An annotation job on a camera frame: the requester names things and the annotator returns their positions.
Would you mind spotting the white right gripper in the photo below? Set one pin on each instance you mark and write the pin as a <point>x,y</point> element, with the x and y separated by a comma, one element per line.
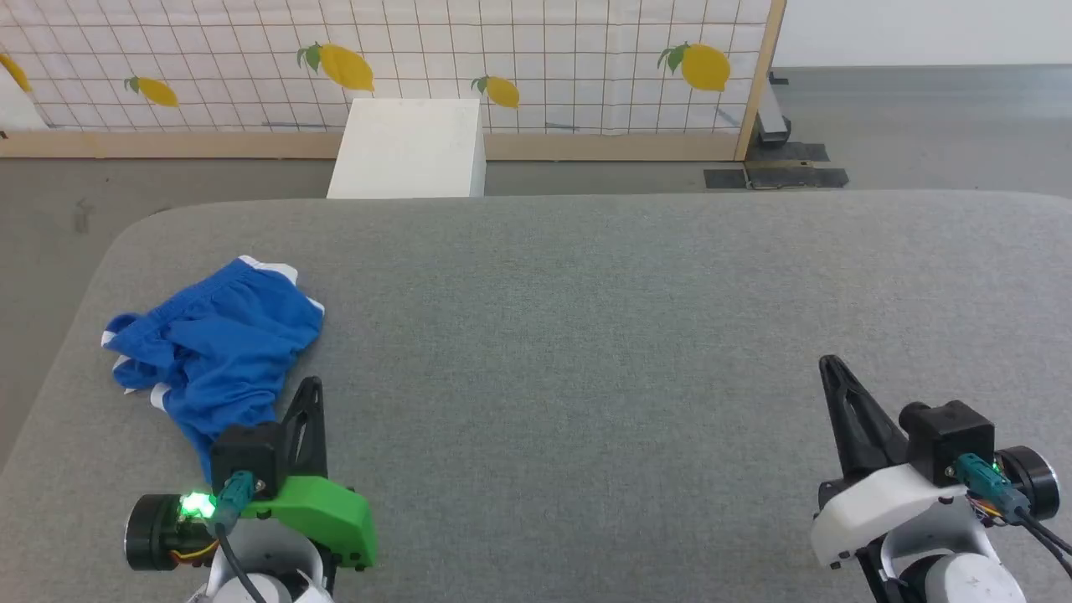
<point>871,507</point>

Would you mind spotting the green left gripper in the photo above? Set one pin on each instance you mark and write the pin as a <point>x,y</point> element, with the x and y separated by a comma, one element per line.
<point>331,515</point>

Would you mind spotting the blue shorts with white trim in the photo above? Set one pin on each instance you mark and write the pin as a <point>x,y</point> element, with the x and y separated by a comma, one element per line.
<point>222,343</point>

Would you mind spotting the grey fabric sofa surface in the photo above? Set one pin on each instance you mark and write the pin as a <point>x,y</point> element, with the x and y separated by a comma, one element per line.
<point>586,352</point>

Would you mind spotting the white box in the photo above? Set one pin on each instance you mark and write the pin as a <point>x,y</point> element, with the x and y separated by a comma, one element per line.
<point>410,151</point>

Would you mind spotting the grey metal partition foot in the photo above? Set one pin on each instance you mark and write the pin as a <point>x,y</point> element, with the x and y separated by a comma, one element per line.
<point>772,121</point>

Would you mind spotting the lemon print partition screen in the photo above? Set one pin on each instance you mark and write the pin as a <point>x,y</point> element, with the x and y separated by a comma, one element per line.
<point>544,50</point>

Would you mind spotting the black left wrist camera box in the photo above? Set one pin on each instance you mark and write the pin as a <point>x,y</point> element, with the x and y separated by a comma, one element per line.
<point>244,452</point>

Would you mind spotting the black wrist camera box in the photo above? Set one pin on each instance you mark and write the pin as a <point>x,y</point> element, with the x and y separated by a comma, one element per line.
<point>950,440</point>
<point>244,452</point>

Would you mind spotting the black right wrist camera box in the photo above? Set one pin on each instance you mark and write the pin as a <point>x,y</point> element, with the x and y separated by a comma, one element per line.
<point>950,440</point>

